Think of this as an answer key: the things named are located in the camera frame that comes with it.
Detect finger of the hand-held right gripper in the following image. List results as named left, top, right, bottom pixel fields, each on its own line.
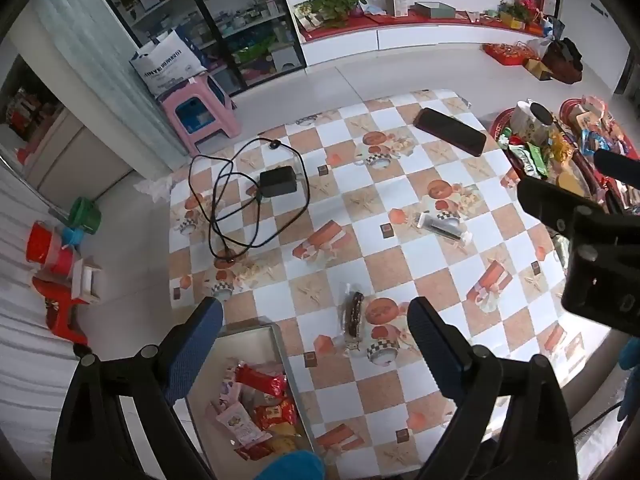
left=517, top=175, right=606, bottom=237
left=594, top=149, right=640, bottom=187

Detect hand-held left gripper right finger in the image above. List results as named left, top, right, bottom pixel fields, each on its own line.
left=406, top=296, right=586, bottom=480

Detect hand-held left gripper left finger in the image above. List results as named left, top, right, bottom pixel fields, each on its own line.
left=50, top=296, right=226, bottom=480

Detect glass tray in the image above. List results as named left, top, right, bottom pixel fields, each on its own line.
left=187, top=322, right=322, bottom=480

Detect red zigzag-edged snack packet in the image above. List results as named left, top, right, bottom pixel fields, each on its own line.
left=234, top=364, right=287, bottom=397

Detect pink white snack packet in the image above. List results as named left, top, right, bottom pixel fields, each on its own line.
left=215, top=404, right=262, bottom=449

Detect red snack packet yellow label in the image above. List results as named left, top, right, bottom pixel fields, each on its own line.
left=254, top=399, right=297, bottom=432

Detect pile of assorted snacks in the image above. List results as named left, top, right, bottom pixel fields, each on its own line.
left=491, top=96, right=640, bottom=241
left=500, top=95, right=640, bottom=211

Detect person's right hand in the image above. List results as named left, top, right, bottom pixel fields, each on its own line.
left=618, top=336, right=640, bottom=422

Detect person's left hand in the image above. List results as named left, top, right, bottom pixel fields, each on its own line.
left=254, top=450, right=327, bottom=480

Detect pale pink snack packet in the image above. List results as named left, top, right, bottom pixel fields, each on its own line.
left=219, top=366, right=242, bottom=407

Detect white printed mug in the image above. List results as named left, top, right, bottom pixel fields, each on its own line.
left=509, top=101, right=553, bottom=147

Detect dark snack bar clear wrapper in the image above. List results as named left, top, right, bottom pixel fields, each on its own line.
left=411, top=211, right=474, bottom=255
left=343, top=283, right=367, bottom=352

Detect dark bag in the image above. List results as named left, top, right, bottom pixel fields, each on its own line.
left=542, top=37, right=585, bottom=85

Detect black smartphone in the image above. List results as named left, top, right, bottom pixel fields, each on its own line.
left=412, top=107, right=489, bottom=157

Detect white small box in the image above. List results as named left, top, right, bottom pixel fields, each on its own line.
left=72, top=262, right=102, bottom=307

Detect red gift box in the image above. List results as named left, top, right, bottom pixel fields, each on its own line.
left=482, top=42, right=542, bottom=67

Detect green bucket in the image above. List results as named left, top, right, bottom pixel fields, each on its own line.
left=67, top=197, right=102, bottom=234

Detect white ribbed sofa cover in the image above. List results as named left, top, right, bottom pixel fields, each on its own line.
left=0, top=160, right=93, bottom=480

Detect red bucket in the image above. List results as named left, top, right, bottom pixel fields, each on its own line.
left=27, top=220, right=77, bottom=277

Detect white console red top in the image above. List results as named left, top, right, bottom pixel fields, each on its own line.
left=290, top=0, right=568, bottom=67

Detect grey flat box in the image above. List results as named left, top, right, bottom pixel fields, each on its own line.
left=414, top=1, right=457, bottom=20

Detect pink plastic stool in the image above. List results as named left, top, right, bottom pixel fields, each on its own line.
left=159, top=74, right=242, bottom=157

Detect white shopping bag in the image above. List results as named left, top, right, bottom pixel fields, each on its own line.
left=129, top=29, right=209, bottom=97

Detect potted green plant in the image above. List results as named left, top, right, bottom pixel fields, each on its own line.
left=309, top=0, right=367, bottom=27

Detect glass door cabinet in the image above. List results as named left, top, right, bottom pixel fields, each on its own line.
left=84, top=0, right=309, bottom=97

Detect black power adapter with cable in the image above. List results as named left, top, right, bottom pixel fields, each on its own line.
left=189, top=137, right=312, bottom=263

